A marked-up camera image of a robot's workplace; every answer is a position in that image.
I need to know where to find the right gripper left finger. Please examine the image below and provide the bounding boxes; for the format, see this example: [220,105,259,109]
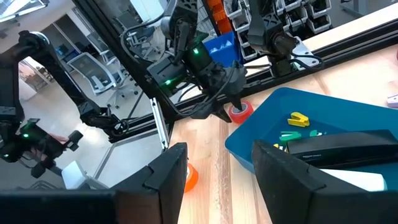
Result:
[110,142,190,224]

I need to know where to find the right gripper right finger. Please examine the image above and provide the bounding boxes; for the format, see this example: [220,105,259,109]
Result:
[251,139,398,224]

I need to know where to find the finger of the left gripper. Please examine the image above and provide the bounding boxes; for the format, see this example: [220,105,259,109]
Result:
[231,92,244,112]
[216,105,233,124]

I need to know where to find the red tape roll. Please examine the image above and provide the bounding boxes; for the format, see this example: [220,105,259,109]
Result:
[228,99,255,125]

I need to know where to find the black stapler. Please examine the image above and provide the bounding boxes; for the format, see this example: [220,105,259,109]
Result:
[285,129,398,170]

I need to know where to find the orange tape roll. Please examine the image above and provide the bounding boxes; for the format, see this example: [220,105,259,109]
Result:
[183,162,200,194]

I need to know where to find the white staple remover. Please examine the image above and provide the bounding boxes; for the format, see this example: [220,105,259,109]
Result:
[386,94,398,109]

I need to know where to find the blue storage bin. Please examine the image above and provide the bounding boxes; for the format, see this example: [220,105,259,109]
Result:
[203,30,243,68]

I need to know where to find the blue plastic bin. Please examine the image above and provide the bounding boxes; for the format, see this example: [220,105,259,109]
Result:
[224,86,398,192]

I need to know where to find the orange storage bins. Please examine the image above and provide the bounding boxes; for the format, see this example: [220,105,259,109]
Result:
[205,0,233,34]

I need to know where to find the rack of small parts bins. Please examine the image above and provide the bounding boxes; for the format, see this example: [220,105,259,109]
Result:
[223,0,333,62]

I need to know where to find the person's hand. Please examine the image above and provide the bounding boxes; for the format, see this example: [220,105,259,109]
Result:
[30,132,68,156]

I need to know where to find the white office chair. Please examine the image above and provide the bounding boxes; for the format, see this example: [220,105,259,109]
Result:
[67,51,125,110]

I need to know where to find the black aluminium table frame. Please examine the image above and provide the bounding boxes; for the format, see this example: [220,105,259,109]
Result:
[73,0,398,153]

